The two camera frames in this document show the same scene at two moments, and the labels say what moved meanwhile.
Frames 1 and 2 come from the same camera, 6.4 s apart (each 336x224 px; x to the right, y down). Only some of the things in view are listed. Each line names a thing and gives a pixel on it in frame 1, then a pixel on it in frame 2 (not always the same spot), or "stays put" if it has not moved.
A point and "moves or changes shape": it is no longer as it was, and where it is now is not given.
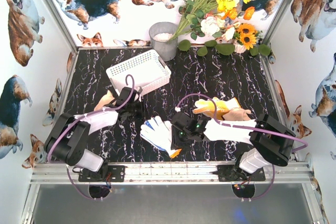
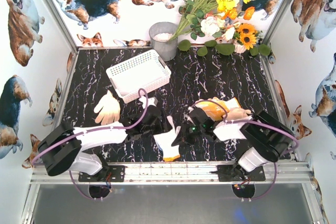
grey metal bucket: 160,33 stays put
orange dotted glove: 206,106 stays put
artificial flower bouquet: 211,7 stays put
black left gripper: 115,94 -> 159,120
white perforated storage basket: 148,71 stays put
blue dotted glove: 158,132 moves or changes shape
